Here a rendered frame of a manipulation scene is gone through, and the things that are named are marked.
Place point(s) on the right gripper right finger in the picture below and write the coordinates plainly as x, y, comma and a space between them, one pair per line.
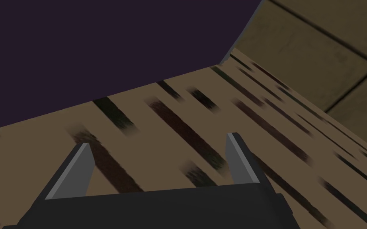
241, 168

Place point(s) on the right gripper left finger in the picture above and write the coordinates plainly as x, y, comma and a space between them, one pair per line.
75, 178

